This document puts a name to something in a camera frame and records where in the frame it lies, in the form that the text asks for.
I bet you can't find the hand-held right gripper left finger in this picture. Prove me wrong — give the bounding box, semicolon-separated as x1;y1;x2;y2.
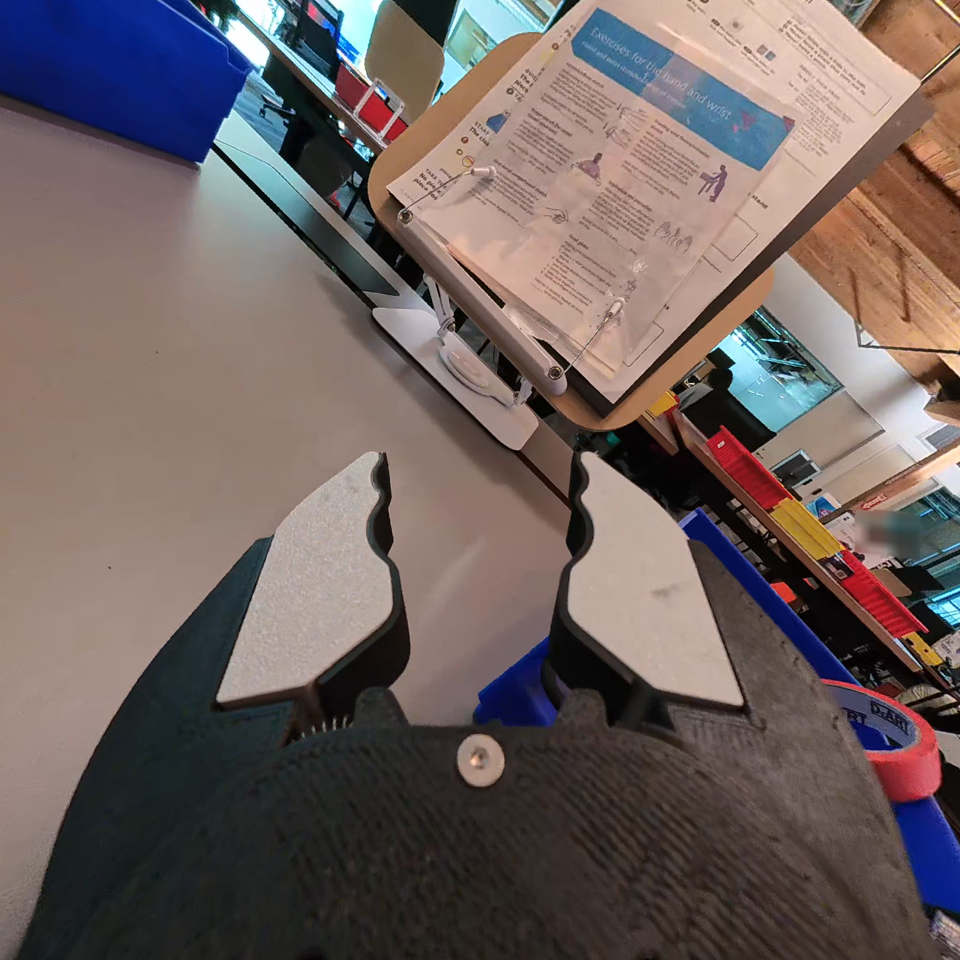
216;449;411;711

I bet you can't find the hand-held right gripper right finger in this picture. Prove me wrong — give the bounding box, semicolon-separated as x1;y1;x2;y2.
546;449;748;711

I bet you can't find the blue plastic bin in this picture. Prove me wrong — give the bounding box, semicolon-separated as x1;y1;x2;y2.
476;509;960;918
0;0;255;165

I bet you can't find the grey desk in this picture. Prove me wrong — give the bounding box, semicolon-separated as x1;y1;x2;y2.
0;96;694;960

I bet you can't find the red storage bin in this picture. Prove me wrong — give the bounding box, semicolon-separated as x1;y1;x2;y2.
839;551;930;640
704;426;798;513

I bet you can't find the yellow storage bin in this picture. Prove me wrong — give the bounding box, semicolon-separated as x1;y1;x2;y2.
899;629;948;670
771;498;843;561

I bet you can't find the red tape roll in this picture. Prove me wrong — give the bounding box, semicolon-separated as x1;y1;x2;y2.
816;677;946;807

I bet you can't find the printed instruction sheet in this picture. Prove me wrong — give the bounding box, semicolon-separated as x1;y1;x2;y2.
402;6;798;379

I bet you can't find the wooden document stand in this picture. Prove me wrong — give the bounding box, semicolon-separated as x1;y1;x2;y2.
366;0;936;453

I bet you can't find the white printed form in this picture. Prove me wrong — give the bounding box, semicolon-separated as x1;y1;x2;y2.
648;0;921;370

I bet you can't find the beige chair back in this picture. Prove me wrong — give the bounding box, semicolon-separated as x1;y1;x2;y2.
363;0;453;108

